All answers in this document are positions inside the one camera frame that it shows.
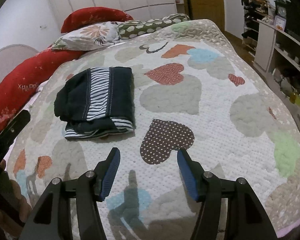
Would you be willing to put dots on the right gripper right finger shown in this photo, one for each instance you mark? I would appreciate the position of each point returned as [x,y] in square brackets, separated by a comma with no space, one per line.
[245,216]

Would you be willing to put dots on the grey headboard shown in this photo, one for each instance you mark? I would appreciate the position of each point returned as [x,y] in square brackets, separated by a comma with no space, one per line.
[13,55]

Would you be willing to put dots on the floral white pillow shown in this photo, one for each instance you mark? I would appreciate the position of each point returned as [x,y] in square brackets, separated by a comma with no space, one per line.
[92,37]

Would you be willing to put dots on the desk clock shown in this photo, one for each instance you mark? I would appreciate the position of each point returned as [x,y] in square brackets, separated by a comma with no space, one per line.
[281,8]

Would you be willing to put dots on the cluttered shoe rack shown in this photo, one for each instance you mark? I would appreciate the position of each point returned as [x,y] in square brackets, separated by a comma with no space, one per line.
[255,11]

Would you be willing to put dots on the long red bolster pillow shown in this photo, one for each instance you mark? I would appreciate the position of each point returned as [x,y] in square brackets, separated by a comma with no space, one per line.
[20,84]

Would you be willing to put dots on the olive dotted pillow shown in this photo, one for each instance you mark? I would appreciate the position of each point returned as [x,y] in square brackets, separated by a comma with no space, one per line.
[134,28]

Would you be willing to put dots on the small picture frame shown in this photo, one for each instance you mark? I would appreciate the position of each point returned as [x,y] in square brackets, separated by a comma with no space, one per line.
[279,23]

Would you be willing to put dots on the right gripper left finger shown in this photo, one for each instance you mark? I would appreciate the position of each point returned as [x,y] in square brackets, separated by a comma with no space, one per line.
[51,216]

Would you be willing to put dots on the heart pattern quilt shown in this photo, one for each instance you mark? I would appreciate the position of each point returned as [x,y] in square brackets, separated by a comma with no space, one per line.
[191,90]

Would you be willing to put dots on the wooden door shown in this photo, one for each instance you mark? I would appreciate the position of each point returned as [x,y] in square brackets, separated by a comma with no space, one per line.
[207,9]

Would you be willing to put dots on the dark striped pants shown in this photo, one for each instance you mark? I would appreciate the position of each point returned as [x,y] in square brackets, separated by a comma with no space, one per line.
[97,102]

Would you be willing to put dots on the operator hand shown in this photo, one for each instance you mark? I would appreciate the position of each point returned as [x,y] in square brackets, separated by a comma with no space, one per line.
[10,192]

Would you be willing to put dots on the white shelf cabinet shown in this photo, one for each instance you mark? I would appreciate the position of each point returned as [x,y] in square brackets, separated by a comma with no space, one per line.
[277,61]

